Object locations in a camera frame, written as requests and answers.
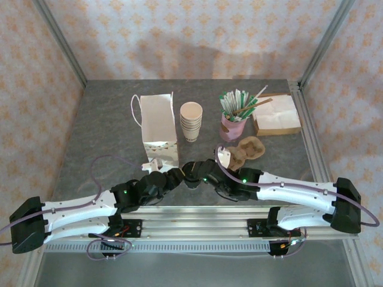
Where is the wooden stir stick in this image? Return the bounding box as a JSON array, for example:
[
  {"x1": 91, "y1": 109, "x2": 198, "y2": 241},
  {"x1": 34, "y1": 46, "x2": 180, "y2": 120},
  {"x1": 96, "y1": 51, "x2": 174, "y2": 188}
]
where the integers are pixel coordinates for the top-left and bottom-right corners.
[{"x1": 233, "y1": 98, "x2": 273, "y2": 114}]

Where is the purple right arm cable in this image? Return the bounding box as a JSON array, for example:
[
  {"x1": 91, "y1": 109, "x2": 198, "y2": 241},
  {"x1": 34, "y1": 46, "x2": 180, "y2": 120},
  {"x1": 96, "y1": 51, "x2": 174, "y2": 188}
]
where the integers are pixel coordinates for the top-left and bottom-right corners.
[{"x1": 214, "y1": 143, "x2": 379, "y2": 227}]

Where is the animal print paper gift bag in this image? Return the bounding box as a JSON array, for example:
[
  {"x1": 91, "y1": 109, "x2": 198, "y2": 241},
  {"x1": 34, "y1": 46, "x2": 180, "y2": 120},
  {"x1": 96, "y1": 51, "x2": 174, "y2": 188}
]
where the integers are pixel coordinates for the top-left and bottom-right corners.
[{"x1": 130, "y1": 91, "x2": 180, "y2": 169}]

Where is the aluminium frame post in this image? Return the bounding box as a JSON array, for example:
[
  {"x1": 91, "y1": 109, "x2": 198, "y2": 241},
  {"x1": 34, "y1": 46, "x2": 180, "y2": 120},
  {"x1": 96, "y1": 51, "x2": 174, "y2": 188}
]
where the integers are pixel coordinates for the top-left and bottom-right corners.
[
  {"x1": 299, "y1": 0, "x2": 357, "y2": 87},
  {"x1": 32, "y1": 0, "x2": 88, "y2": 89}
]

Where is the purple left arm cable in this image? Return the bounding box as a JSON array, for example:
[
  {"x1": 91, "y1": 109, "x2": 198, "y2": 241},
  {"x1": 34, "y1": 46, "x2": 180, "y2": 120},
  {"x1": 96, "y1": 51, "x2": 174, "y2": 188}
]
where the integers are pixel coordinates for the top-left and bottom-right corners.
[{"x1": 0, "y1": 154, "x2": 144, "y2": 246}]

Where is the brown pulp cup carrier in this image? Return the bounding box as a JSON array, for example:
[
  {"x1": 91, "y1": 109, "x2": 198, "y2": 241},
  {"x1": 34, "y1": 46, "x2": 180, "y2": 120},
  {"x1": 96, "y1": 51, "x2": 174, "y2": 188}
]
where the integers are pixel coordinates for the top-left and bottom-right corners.
[{"x1": 223, "y1": 136, "x2": 266, "y2": 173}]

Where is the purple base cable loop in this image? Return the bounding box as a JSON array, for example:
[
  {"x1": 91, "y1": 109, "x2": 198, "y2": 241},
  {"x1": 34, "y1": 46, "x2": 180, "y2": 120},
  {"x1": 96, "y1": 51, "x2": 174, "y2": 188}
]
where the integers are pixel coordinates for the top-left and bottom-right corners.
[
  {"x1": 86, "y1": 233, "x2": 134, "y2": 261},
  {"x1": 273, "y1": 225, "x2": 309, "y2": 259}
]

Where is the brown cardboard napkin box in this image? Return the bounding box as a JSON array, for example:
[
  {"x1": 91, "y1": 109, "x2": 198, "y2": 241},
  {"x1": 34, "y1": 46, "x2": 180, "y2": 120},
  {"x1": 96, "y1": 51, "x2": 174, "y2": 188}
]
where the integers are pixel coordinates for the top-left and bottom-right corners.
[{"x1": 252, "y1": 94, "x2": 302, "y2": 137}]

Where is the stack of paper cups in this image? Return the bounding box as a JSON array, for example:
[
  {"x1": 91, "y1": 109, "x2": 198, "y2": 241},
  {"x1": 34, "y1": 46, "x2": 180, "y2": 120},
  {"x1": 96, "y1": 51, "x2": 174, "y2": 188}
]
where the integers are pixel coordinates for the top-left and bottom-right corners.
[{"x1": 180, "y1": 102, "x2": 203, "y2": 144}]

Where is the white paper napkins stack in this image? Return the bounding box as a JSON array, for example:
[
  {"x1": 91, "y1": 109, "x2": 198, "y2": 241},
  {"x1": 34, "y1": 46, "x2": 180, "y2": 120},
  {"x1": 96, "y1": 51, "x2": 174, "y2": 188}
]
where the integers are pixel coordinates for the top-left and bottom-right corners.
[{"x1": 253, "y1": 94, "x2": 301, "y2": 129}]

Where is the green white wrapped straws bunch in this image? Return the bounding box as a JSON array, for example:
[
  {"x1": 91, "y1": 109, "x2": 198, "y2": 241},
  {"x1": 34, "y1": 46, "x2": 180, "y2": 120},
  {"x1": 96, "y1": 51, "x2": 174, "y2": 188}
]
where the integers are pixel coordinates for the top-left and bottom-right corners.
[{"x1": 219, "y1": 85, "x2": 269, "y2": 123}]

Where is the aluminium table side rail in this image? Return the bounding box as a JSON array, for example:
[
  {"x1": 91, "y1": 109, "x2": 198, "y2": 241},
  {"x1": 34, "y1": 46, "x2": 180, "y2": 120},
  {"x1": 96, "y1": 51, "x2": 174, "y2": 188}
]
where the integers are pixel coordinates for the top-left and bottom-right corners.
[{"x1": 287, "y1": 79, "x2": 383, "y2": 287}]

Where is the pink straw holder cup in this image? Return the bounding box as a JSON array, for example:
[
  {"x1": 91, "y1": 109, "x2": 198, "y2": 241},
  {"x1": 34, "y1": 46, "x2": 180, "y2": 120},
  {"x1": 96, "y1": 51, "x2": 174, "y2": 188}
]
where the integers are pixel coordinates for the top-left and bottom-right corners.
[{"x1": 220, "y1": 112, "x2": 248, "y2": 143}]

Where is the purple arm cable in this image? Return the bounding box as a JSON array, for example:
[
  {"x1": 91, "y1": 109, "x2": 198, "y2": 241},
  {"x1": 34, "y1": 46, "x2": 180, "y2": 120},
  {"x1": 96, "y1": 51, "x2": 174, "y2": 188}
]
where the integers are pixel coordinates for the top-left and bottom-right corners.
[
  {"x1": 214, "y1": 143, "x2": 379, "y2": 227},
  {"x1": 0, "y1": 154, "x2": 144, "y2": 246}
]

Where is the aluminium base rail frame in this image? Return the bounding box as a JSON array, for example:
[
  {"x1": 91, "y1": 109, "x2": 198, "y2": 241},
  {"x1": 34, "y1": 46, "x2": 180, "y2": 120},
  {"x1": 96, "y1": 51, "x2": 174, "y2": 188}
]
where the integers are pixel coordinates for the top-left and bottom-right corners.
[{"x1": 35, "y1": 206, "x2": 360, "y2": 243}]

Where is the grey slotted cable duct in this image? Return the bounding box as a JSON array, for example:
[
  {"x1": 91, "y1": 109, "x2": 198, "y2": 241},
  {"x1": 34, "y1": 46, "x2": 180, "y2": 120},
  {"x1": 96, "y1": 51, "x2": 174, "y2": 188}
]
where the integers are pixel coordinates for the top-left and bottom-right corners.
[{"x1": 44, "y1": 241, "x2": 270, "y2": 254}]

